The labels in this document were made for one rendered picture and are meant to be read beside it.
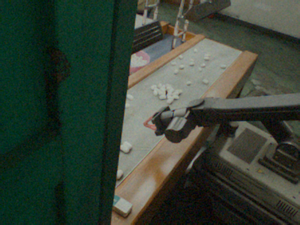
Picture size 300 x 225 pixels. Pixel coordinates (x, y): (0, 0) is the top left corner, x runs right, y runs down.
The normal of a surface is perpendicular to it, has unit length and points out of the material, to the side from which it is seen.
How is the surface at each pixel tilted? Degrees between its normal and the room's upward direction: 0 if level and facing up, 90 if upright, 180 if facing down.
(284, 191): 1
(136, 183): 0
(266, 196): 88
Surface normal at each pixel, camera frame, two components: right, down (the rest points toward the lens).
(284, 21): -0.47, 0.45
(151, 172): 0.15, -0.80
